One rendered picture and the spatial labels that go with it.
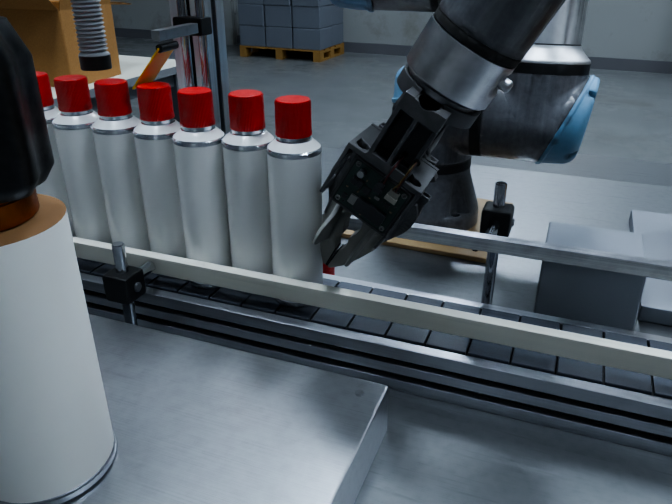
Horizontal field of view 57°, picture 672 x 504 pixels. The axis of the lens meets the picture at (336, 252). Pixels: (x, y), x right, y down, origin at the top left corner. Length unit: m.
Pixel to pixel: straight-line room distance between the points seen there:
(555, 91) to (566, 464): 0.46
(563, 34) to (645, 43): 6.67
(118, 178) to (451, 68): 0.38
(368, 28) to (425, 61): 7.54
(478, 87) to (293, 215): 0.21
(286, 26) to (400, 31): 1.37
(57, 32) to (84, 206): 1.58
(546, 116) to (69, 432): 0.64
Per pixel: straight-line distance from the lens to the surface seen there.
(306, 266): 0.61
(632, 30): 7.50
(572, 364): 0.59
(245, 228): 0.62
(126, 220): 0.71
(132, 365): 0.58
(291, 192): 0.58
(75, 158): 0.72
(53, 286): 0.39
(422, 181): 0.51
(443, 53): 0.48
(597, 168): 1.28
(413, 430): 0.57
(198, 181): 0.63
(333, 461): 0.47
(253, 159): 0.60
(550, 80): 0.83
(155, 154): 0.65
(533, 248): 0.60
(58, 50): 2.30
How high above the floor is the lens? 1.21
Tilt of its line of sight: 26 degrees down
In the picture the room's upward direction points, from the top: straight up
